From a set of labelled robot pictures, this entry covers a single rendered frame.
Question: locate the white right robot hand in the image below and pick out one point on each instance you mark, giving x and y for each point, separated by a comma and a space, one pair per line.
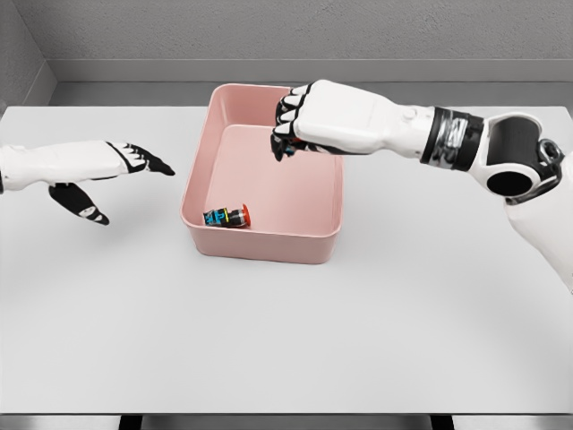
340, 118

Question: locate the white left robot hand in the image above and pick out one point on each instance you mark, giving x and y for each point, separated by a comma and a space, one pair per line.
85, 163

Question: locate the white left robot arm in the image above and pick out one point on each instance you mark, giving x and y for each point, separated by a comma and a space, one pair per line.
15, 166

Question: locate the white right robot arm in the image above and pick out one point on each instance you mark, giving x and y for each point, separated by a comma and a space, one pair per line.
501, 152

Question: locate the pink plastic basket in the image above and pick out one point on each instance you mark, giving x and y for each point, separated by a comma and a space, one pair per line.
264, 179

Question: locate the industrial switch with red button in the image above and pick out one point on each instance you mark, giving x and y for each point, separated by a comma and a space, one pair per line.
227, 217

